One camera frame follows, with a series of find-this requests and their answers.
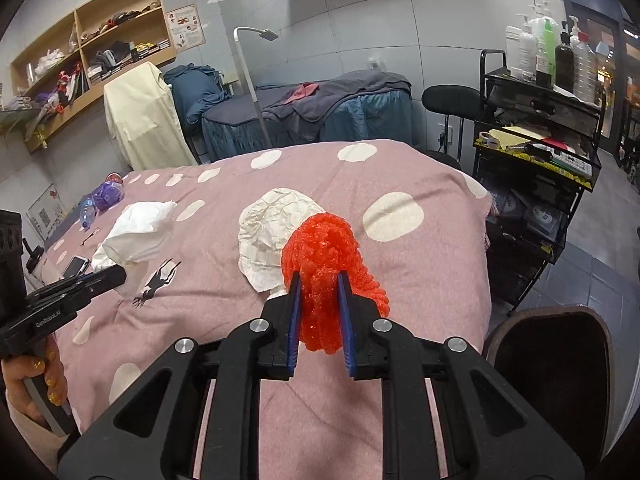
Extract pink polka dot bedspread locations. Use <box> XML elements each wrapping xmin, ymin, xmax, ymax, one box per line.
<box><xmin>41</xmin><ymin>140</ymin><xmax>492</xmax><ymax>479</ymax></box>

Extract wall poster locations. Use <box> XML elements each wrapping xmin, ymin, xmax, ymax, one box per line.
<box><xmin>165</xmin><ymin>4</ymin><xmax>206</xmax><ymax>53</ymax></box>

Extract left hand yellow nails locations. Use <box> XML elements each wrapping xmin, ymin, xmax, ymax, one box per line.
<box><xmin>0</xmin><ymin>335</ymin><xmax>70</xmax><ymax>426</ymax></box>

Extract red cloth on bed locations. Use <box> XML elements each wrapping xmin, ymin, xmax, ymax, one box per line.
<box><xmin>282</xmin><ymin>82</ymin><xmax>320</xmax><ymax>105</ymax></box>

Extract clear plastic bottle red cap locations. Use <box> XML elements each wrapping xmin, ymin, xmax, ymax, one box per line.
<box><xmin>573</xmin><ymin>32</ymin><xmax>597</xmax><ymax>104</ymax></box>

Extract wooden cubby shelf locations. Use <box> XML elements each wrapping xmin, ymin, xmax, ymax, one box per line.
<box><xmin>10</xmin><ymin>0</ymin><xmax>177</xmax><ymax>153</ymax></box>

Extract large crumpled white paper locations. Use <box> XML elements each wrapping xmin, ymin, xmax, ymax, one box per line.
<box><xmin>238</xmin><ymin>188</ymin><xmax>324</xmax><ymax>294</ymax></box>

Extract grey blanket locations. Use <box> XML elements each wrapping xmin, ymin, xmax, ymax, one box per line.
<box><xmin>202</xmin><ymin>70</ymin><xmax>411</xmax><ymax>126</ymax></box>

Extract small blue water bottle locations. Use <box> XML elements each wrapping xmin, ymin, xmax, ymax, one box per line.
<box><xmin>79</xmin><ymin>196</ymin><xmax>98</xmax><ymax>231</ymax></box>

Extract cream cloth covered chair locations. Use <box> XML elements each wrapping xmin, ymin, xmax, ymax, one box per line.
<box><xmin>103</xmin><ymin>62</ymin><xmax>198</xmax><ymax>171</ymax></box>

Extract white floor lamp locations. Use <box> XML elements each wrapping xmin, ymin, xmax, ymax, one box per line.
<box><xmin>232</xmin><ymin>26</ymin><xmax>279</xmax><ymax>148</ymax></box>

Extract blue massage bed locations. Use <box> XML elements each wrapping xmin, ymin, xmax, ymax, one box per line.
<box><xmin>201</xmin><ymin>70</ymin><xmax>412</xmax><ymax>162</ymax></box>

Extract dark brown bottle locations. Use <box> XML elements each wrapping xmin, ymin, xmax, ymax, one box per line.
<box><xmin>555</xmin><ymin>21</ymin><xmax>575</xmax><ymax>92</ymax></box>

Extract smartphone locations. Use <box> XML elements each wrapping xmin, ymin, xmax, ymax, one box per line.
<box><xmin>63</xmin><ymin>256</ymin><xmax>90</xmax><ymax>278</ymax></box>

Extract brown trash bin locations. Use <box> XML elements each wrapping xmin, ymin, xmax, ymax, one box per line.
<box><xmin>483</xmin><ymin>306</ymin><xmax>614</xmax><ymax>470</ymax></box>

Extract purple plastic bottle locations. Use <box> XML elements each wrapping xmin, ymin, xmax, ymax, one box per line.
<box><xmin>92</xmin><ymin>172</ymin><xmax>125</xmax><ymax>212</ymax></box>

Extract white crumpled tissue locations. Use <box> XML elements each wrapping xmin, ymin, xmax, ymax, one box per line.
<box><xmin>91</xmin><ymin>200</ymin><xmax>178</xmax><ymax>271</ymax></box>

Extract white pump bottle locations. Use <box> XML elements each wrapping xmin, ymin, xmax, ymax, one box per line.
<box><xmin>518</xmin><ymin>13</ymin><xmax>538</xmax><ymax>82</ymax></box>

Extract black metal utility cart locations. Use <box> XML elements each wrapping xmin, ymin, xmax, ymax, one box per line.
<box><xmin>473</xmin><ymin>66</ymin><xmax>604</xmax><ymax>307</ymax></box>

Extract green pump bottle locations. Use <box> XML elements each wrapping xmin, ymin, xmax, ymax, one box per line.
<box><xmin>533</xmin><ymin>1</ymin><xmax>561</xmax><ymax>82</ymax></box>

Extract red foam net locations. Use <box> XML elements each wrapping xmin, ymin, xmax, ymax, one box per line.
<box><xmin>281</xmin><ymin>212</ymin><xmax>390</xmax><ymax>354</ymax></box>

